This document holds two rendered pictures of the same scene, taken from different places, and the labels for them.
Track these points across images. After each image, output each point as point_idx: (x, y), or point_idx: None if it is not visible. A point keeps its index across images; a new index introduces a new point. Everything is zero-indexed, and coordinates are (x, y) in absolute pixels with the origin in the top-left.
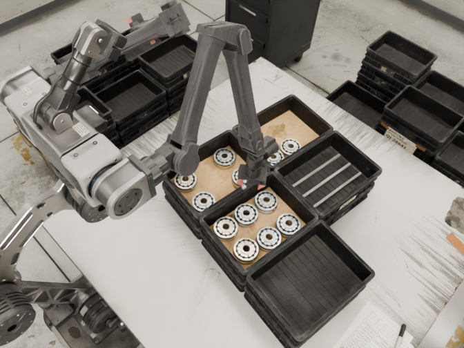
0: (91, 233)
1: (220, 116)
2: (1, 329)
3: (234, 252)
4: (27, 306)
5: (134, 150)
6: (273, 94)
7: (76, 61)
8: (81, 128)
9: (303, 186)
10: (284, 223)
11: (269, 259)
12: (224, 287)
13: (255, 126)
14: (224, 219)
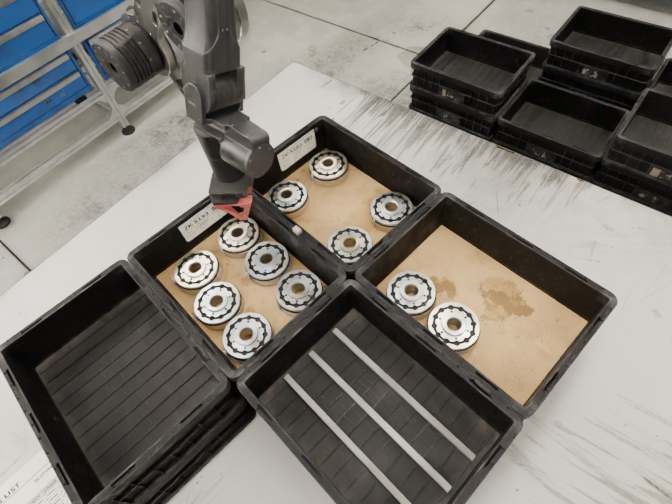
0: (265, 118)
1: (537, 217)
2: (100, 51)
3: (190, 252)
4: (124, 63)
5: (410, 122)
6: (664, 307)
7: None
8: None
9: (354, 367)
10: (244, 324)
11: (146, 290)
12: None
13: (197, 41)
14: (251, 229)
